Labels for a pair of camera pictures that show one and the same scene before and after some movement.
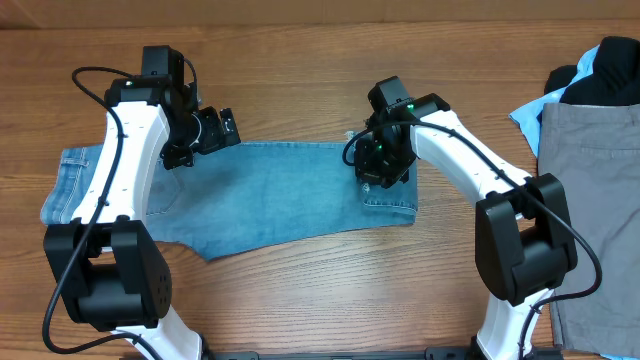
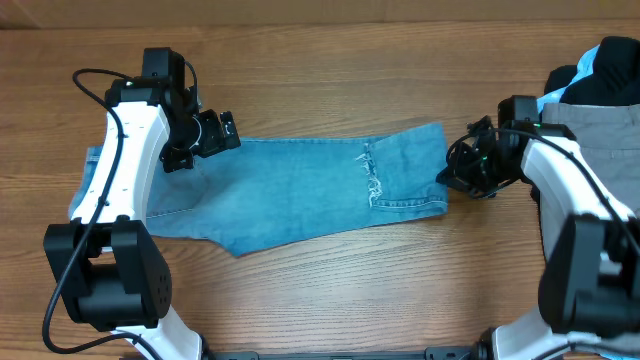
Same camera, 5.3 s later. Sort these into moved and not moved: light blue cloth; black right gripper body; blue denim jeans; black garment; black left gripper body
Moved: blue denim jeans; black right gripper body
Not moved: black garment; black left gripper body; light blue cloth
